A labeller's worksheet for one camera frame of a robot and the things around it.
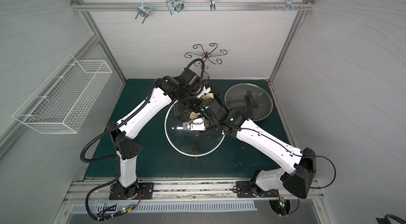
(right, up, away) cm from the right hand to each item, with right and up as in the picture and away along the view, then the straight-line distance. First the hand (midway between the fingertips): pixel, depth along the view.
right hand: (199, 117), depth 73 cm
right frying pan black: (+33, +7, +24) cm, 41 cm away
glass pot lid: (-4, -12, 0) cm, 13 cm away
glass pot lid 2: (+33, +7, +24) cm, 41 cm away
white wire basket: (-60, +7, -4) cm, 61 cm away
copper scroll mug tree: (+3, +34, +18) cm, 38 cm away
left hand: (+3, +3, 0) cm, 4 cm away
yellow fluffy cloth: (-2, +1, -2) cm, 3 cm away
